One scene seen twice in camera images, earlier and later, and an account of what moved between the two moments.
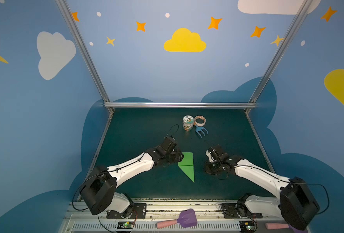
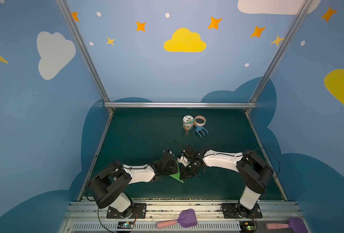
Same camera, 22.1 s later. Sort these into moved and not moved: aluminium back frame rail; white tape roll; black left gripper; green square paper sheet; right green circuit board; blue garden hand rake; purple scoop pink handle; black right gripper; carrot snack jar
Moved: black left gripper; green square paper sheet; black right gripper
Not moved: blue garden hand rake; right green circuit board; aluminium back frame rail; purple scoop pink handle; white tape roll; carrot snack jar
